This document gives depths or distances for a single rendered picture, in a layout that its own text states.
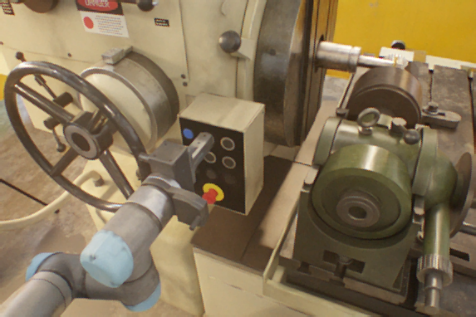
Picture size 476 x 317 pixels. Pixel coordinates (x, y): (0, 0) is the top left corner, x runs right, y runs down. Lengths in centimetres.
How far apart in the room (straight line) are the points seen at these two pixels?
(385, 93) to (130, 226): 67
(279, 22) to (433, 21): 241
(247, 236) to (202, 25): 88
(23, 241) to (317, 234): 204
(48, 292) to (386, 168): 59
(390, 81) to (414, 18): 223
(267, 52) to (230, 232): 78
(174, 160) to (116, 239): 15
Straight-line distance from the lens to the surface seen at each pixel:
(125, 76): 80
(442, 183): 79
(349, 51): 106
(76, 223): 248
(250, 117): 72
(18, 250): 252
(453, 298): 94
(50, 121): 123
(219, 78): 79
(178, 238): 144
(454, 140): 137
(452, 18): 318
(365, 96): 96
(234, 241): 139
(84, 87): 66
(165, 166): 60
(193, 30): 77
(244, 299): 153
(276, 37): 84
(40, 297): 61
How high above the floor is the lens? 173
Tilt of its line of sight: 41 degrees down
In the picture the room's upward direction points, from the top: 2 degrees counter-clockwise
